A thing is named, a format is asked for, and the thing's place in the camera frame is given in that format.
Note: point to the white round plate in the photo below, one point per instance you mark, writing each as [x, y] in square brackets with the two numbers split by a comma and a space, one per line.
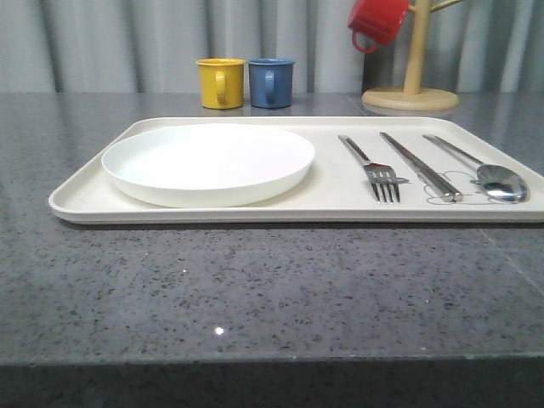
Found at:
[208, 165]

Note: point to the silver metal fork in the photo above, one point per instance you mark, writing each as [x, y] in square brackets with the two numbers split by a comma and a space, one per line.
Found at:
[382, 178]

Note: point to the silver metal spoon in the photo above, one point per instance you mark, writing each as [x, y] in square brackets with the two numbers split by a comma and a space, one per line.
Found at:
[497, 182]

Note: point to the cream rabbit serving tray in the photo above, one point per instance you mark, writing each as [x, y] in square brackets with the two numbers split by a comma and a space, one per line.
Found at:
[335, 189]

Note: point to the blue mug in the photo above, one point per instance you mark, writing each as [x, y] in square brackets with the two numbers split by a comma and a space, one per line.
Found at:
[270, 82]

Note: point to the yellow mug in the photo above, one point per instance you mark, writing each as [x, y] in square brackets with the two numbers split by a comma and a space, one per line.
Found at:
[222, 82]

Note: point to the wooden mug tree stand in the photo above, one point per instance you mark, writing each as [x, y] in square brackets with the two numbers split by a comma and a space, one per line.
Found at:
[413, 96]

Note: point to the red mug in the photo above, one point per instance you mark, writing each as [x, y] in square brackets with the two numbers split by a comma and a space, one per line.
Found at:
[376, 22]

